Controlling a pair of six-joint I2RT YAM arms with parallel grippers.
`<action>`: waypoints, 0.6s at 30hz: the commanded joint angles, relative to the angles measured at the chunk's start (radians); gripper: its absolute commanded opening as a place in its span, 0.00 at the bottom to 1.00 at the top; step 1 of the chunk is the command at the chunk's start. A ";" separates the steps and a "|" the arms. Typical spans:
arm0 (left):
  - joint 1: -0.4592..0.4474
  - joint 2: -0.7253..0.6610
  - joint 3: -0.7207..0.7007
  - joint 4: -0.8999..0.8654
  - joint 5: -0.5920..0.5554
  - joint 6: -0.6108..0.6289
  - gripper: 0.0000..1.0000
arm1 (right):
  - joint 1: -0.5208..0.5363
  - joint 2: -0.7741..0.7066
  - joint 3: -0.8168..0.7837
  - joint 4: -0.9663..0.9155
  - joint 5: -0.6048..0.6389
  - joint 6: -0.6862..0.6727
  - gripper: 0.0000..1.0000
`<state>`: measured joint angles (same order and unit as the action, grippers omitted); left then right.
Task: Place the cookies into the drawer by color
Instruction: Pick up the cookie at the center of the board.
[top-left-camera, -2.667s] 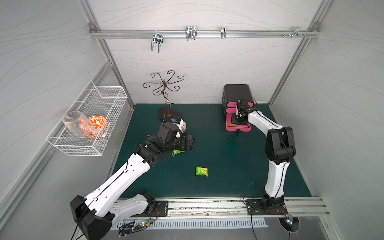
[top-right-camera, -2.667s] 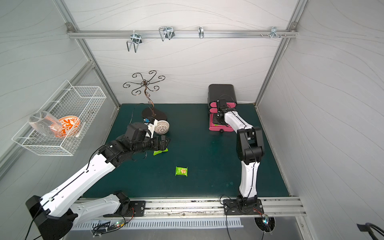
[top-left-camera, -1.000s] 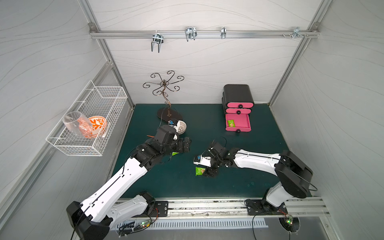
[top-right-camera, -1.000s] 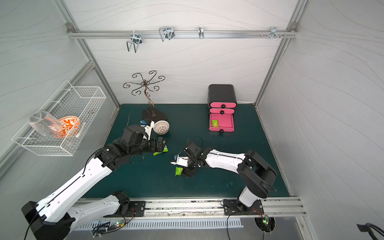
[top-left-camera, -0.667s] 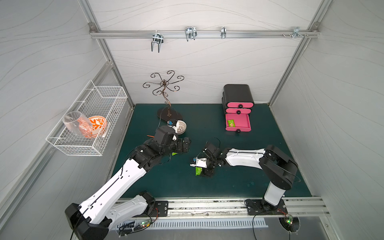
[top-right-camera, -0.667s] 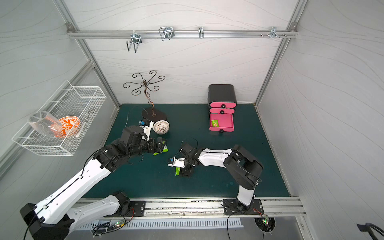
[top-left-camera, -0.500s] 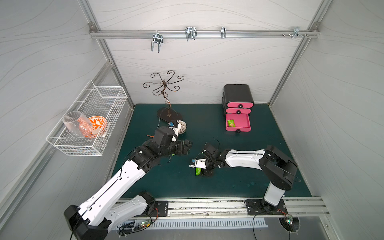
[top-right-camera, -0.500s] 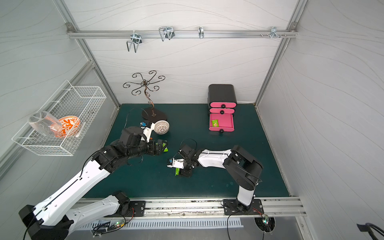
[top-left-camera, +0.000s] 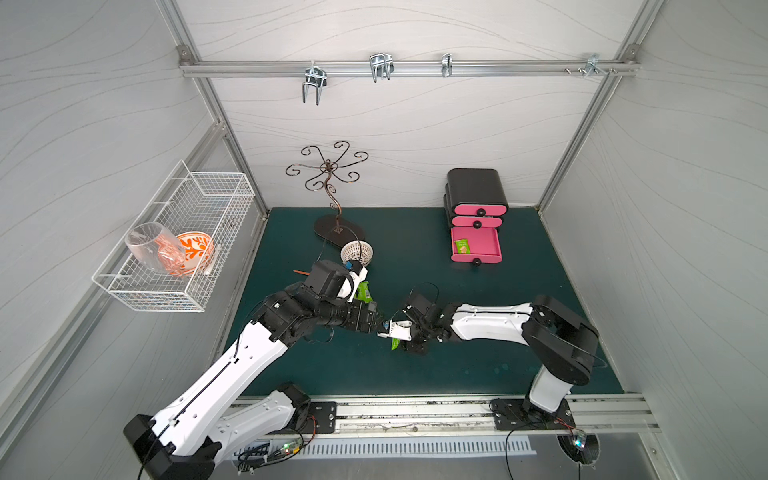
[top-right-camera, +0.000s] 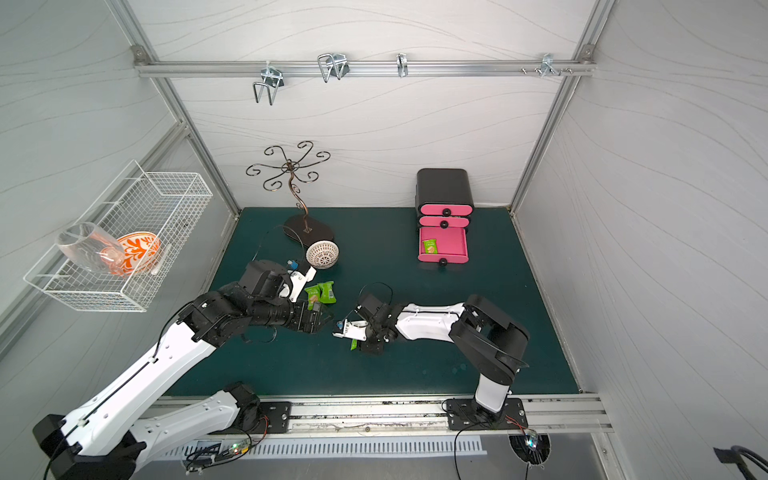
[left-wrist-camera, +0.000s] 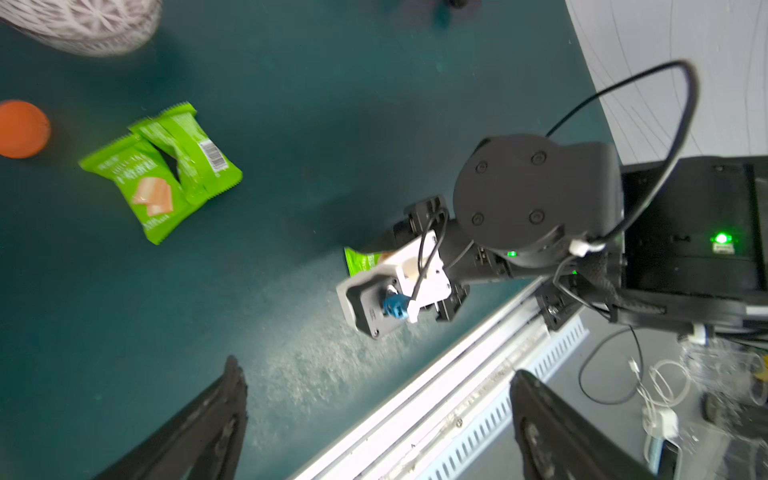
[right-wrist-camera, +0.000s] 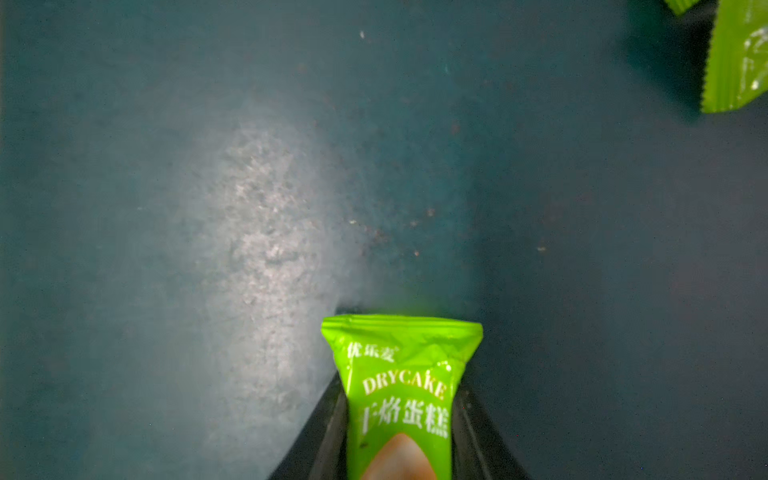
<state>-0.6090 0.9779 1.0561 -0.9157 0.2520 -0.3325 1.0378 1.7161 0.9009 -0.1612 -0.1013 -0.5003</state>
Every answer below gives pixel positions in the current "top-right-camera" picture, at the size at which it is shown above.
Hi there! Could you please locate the pink bottom drawer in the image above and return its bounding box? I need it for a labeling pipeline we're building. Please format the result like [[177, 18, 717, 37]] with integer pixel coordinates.
[[418, 227, 469, 265]]

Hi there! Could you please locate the pink drawer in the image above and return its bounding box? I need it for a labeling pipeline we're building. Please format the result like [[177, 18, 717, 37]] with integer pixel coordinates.
[[418, 216, 470, 229], [418, 227, 469, 265], [418, 203, 474, 217]]

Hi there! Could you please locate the pink top drawer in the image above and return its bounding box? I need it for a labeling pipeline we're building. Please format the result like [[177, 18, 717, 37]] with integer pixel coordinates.
[[418, 203, 474, 217]]

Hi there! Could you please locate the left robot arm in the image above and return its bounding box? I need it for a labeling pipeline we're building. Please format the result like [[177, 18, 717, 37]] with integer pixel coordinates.
[[33, 260, 327, 479]]

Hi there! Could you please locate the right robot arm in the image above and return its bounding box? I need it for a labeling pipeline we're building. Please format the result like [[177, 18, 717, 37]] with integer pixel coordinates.
[[336, 293, 530, 417]]

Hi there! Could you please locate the black pink drawer cabinet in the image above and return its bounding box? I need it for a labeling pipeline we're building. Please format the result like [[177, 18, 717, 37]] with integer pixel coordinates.
[[415, 168, 474, 219]]

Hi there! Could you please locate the metal scroll jewelry stand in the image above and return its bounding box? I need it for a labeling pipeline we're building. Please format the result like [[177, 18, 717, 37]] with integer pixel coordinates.
[[245, 140, 335, 249]]

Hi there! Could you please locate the white woven basket bowl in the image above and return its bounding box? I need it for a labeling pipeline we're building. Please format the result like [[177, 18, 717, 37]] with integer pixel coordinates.
[[305, 240, 340, 270]]

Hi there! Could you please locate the orange patterned bowl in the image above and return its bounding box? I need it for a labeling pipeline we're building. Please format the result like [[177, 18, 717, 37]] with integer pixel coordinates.
[[102, 231, 163, 276]]

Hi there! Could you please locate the white vent grille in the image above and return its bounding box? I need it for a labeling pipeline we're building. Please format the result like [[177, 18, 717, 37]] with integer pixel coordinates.
[[149, 435, 488, 462]]

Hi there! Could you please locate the clear glass cup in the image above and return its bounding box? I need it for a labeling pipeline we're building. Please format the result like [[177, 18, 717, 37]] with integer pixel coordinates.
[[55, 222, 125, 274]]

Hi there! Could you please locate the round floor port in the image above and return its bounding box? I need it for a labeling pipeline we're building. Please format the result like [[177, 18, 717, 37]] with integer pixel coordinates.
[[508, 434, 551, 466]]

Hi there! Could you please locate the metal hook clamp left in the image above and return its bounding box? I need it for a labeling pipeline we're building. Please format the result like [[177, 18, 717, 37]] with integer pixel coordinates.
[[252, 64, 285, 106]]

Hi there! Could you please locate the metal hook clamp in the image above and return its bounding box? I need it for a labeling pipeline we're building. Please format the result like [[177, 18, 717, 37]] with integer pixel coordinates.
[[252, 64, 285, 106], [317, 53, 350, 83]]

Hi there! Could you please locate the metal hook clamp middle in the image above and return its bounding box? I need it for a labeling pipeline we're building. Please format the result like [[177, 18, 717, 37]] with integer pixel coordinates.
[[317, 53, 350, 83]]

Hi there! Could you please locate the small metal hook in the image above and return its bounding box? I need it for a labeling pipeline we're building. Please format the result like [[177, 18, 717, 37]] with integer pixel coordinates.
[[396, 53, 408, 78]]

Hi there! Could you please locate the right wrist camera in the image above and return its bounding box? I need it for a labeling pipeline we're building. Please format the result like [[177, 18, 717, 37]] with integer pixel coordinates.
[[333, 319, 368, 342]]

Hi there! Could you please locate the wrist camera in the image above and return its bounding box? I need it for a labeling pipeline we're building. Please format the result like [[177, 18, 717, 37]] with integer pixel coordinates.
[[287, 260, 317, 302], [333, 319, 368, 342]]

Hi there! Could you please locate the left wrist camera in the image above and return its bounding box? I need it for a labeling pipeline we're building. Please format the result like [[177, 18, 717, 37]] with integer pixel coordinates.
[[287, 260, 317, 302]]

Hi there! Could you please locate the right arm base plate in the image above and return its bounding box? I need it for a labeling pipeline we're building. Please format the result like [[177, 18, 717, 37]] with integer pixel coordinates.
[[441, 398, 528, 431]]

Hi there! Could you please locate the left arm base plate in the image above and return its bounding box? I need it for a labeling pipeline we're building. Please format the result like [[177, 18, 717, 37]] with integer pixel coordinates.
[[234, 401, 293, 434]]

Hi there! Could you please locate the white wire wall basket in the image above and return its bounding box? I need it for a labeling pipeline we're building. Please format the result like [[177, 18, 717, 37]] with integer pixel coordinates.
[[24, 161, 213, 312]]

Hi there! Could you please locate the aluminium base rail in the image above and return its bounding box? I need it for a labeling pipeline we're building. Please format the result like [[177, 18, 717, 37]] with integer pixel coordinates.
[[128, 392, 614, 442]]

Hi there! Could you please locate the horizontal aluminium rail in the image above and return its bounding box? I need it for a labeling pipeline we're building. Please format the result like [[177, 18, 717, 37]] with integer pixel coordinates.
[[134, 57, 597, 80]]

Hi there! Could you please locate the metal bracket right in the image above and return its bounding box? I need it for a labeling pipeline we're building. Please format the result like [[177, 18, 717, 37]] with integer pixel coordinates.
[[520, 54, 573, 78]]

